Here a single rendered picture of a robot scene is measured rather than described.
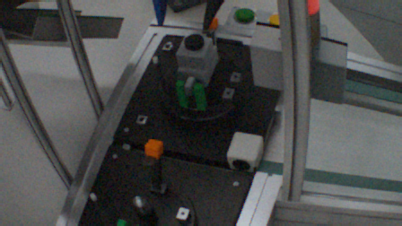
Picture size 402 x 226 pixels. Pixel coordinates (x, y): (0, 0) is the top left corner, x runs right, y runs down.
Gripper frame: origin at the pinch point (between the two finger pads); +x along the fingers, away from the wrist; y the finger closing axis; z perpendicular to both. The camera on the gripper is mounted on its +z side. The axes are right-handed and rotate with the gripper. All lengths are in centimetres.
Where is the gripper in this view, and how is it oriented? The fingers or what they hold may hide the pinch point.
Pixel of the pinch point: (185, 5)
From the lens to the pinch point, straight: 75.4
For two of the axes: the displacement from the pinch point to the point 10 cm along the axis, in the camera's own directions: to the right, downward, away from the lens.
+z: -3.0, 1.7, -9.4
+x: -1.0, 9.7, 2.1
